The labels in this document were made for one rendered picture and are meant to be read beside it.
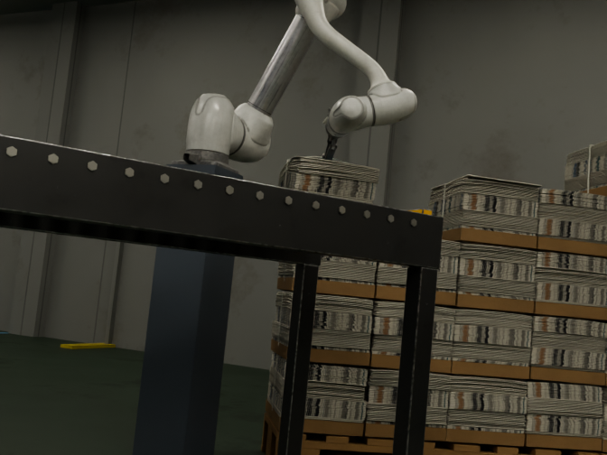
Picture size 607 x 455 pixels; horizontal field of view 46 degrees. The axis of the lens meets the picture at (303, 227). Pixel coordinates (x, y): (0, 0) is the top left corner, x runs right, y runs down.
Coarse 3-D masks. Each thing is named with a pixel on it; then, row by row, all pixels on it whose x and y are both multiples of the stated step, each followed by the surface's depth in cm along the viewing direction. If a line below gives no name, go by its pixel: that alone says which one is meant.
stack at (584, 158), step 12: (600, 144) 274; (576, 156) 291; (588, 156) 282; (600, 156) 273; (576, 168) 289; (588, 168) 279; (600, 168) 272; (576, 180) 288; (588, 180) 278; (600, 180) 272; (588, 192) 278
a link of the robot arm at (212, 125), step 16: (208, 96) 250; (224, 96) 253; (192, 112) 249; (208, 112) 246; (224, 112) 248; (192, 128) 247; (208, 128) 245; (224, 128) 248; (240, 128) 257; (192, 144) 246; (208, 144) 245; (224, 144) 248
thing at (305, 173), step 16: (304, 160) 239; (320, 160) 240; (304, 176) 243; (320, 176) 241; (336, 176) 241; (352, 176) 242; (368, 176) 243; (320, 192) 241; (336, 192) 242; (352, 192) 244; (368, 192) 244
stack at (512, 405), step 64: (448, 256) 247; (512, 256) 251; (576, 256) 255; (320, 320) 236; (384, 320) 240; (448, 320) 246; (512, 320) 248; (576, 320) 253; (320, 384) 236; (384, 384) 239; (448, 384) 243; (512, 384) 247; (576, 384) 255; (320, 448) 233; (384, 448) 237; (448, 448) 254; (512, 448) 245
